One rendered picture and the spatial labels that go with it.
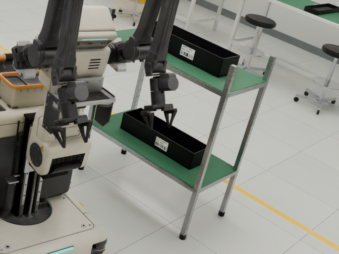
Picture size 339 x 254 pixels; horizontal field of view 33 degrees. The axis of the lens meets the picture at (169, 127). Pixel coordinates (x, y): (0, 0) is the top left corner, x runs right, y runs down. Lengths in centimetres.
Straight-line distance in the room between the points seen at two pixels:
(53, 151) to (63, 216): 58
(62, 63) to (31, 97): 71
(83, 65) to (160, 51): 32
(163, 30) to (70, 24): 43
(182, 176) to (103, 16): 135
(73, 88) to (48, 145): 52
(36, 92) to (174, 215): 136
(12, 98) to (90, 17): 60
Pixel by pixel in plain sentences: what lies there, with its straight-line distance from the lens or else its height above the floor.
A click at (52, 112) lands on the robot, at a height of 98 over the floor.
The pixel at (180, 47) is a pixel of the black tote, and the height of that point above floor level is 102.
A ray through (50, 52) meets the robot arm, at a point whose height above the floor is 126.
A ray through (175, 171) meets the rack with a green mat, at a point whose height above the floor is 35.
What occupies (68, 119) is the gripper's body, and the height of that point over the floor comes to 110.
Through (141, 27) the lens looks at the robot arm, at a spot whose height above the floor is 134.
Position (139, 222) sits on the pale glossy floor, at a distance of 350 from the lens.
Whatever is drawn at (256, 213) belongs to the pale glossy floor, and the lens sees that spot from 393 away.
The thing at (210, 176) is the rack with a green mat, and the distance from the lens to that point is 344.
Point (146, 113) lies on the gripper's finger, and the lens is 228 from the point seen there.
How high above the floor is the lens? 200
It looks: 25 degrees down
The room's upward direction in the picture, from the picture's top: 15 degrees clockwise
